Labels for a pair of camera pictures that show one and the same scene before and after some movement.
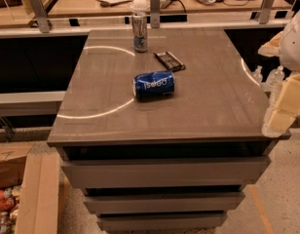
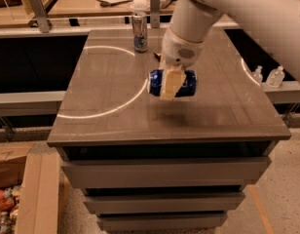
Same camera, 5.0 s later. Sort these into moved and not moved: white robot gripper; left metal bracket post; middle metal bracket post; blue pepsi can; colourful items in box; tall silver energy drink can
Moved: white robot gripper; blue pepsi can
Not moved: tall silver energy drink can; colourful items in box; middle metal bracket post; left metal bracket post
